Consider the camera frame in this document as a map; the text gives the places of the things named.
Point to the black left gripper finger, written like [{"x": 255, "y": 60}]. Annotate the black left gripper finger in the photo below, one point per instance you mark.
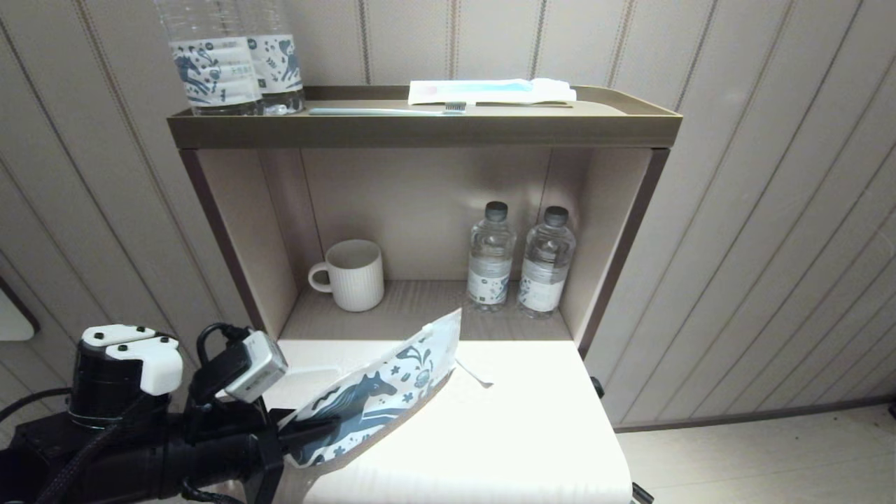
[{"x": 308, "y": 430}]

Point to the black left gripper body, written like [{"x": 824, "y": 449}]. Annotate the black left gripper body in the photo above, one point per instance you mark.
[{"x": 224, "y": 455}]

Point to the blue horse print bag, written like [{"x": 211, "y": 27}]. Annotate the blue horse print bag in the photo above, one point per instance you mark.
[{"x": 392, "y": 392}]

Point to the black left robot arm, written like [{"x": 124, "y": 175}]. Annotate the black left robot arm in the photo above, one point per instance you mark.
[{"x": 105, "y": 455}]

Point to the white plastic comb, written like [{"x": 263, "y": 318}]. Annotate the white plastic comb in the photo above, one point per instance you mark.
[{"x": 308, "y": 381}]

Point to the white ribbed mug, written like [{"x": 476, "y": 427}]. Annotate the white ribbed mug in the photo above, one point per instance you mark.
[{"x": 357, "y": 280}]

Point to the small clear water bottle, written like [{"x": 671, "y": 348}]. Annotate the small clear water bottle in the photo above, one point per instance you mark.
[
  {"x": 544, "y": 273},
  {"x": 490, "y": 266}
]

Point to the black table knob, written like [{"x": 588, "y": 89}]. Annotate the black table knob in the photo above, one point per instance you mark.
[
  {"x": 597, "y": 387},
  {"x": 640, "y": 495}
]

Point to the brown open shelf unit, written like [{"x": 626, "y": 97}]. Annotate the brown open shelf unit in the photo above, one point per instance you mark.
[{"x": 420, "y": 131}]

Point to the light blue toothbrush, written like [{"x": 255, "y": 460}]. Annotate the light blue toothbrush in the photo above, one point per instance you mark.
[{"x": 378, "y": 110}]

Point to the large clear water bottle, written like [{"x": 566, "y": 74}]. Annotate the large clear water bottle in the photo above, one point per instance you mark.
[
  {"x": 280, "y": 63},
  {"x": 213, "y": 70}
]

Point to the white wrapped toothbrush packet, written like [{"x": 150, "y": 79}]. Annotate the white wrapped toothbrush packet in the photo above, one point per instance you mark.
[{"x": 490, "y": 91}]

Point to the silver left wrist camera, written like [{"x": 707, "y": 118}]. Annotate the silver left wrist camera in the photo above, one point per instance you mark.
[{"x": 259, "y": 367}]

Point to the white wall mounted object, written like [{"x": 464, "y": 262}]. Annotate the white wall mounted object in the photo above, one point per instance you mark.
[{"x": 14, "y": 322}]

